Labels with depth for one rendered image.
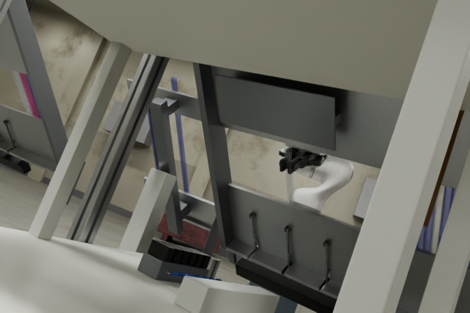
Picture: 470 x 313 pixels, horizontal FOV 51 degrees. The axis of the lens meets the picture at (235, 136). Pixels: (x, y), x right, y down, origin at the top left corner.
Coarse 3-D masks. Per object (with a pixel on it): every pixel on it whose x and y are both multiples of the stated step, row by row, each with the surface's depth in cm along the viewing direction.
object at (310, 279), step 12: (240, 252) 138; (252, 252) 138; (264, 252) 137; (264, 264) 133; (276, 264) 132; (288, 276) 129; (300, 276) 128; (312, 276) 127; (312, 288) 125; (324, 288) 123; (336, 288) 123; (396, 312) 115; (408, 312) 114
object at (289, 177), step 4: (284, 144) 116; (284, 148) 116; (288, 148) 115; (284, 152) 117; (288, 152) 116; (288, 156) 117; (288, 160) 117; (288, 176) 120; (292, 176) 120; (288, 180) 120; (292, 180) 120; (288, 184) 121; (292, 184) 121; (288, 188) 121; (292, 188) 121; (288, 192) 122; (292, 192) 122; (288, 196) 123; (292, 196) 122; (288, 200) 123; (292, 200) 123; (292, 204) 123
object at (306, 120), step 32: (224, 96) 114; (256, 96) 108; (288, 96) 102; (320, 96) 97; (352, 96) 97; (384, 96) 93; (256, 128) 112; (288, 128) 106; (320, 128) 101; (352, 128) 101; (384, 128) 96; (352, 160) 104
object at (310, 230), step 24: (240, 192) 132; (240, 216) 136; (264, 216) 130; (288, 216) 124; (312, 216) 119; (240, 240) 141; (264, 240) 135; (312, 240) 123; (336, 240) 118; (312, 264) 127; (336, 264) 122; (432, 264) 104; (408, 288) 111; (456, 312) 106
